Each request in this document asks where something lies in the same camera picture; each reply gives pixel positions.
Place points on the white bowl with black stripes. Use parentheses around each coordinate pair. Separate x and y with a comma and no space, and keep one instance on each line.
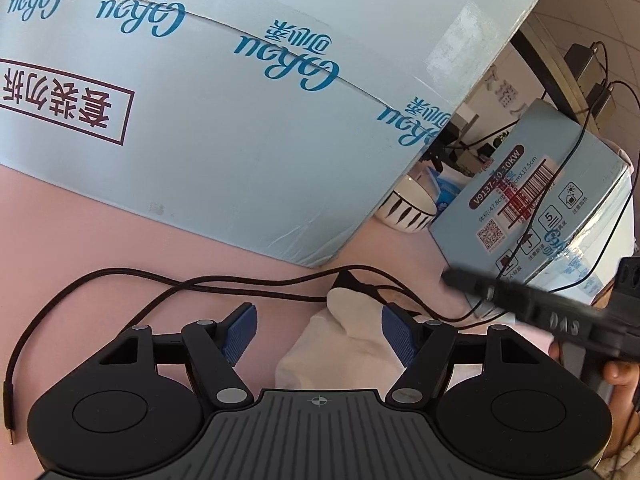
(407,207)

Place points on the white cloth garment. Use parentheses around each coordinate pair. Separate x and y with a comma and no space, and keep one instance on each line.
(345,345)

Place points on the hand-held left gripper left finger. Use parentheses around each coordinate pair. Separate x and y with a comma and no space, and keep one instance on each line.
(242,332)

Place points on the blue tissue pack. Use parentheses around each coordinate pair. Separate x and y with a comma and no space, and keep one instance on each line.
(447,190)

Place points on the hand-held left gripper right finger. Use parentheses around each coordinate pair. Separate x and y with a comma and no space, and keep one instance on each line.
(397,336)

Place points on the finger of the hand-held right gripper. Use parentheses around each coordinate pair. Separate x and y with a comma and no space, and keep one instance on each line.
(492,292)

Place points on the large light blue cardboard box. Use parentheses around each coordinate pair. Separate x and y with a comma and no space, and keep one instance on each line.
(225,125)

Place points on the dark metal bar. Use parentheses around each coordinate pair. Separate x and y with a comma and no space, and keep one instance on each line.
(542,70)

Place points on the black power adapter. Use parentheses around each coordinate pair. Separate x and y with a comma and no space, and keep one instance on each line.
(590,77)

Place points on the person's right hand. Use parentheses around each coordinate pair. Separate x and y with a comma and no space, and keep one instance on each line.
(622,374)

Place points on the small light blue labelled box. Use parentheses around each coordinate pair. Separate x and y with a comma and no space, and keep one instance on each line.
(545,195)

